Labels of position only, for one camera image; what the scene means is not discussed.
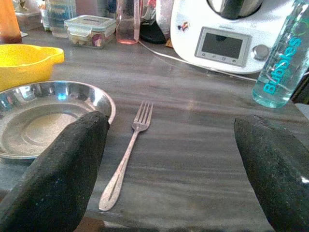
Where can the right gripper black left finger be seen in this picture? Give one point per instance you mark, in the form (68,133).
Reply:
(55,174)

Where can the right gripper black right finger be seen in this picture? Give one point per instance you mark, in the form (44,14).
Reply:
(277,174)

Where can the round stainless steel plate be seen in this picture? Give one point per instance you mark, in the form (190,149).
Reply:
(36,130)

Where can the silver metal fork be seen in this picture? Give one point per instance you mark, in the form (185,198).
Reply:
(111,193)

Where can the clear bottle with turquoise print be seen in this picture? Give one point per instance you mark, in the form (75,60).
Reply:
(277,72)

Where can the yellow plastic bowl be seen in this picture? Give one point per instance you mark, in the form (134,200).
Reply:
(24,70)

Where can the clear plastic food container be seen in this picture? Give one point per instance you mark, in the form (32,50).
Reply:
(89,29)

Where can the white kitchen cooking machine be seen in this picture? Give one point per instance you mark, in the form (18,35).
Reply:
(188,48)

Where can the clear glass jar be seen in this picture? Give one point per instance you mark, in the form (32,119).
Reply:
(60,17)

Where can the orange bottle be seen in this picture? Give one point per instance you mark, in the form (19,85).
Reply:
(9,21)

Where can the pink transparent bottle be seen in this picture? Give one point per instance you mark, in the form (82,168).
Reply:
(128,31)

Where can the black rounded object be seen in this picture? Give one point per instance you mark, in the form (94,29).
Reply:
(152,35)

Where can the white container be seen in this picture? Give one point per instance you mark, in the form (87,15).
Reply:
(164,17)

